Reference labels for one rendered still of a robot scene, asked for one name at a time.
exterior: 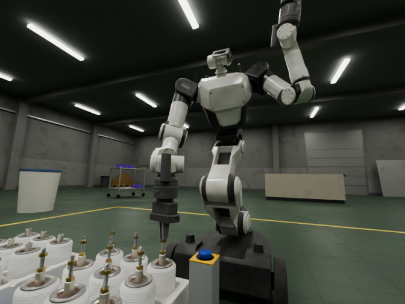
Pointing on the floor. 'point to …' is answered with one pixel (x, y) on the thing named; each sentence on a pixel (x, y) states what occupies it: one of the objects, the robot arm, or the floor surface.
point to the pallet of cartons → (122, 181)
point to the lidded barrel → (37, 190)
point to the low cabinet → (305, 187)
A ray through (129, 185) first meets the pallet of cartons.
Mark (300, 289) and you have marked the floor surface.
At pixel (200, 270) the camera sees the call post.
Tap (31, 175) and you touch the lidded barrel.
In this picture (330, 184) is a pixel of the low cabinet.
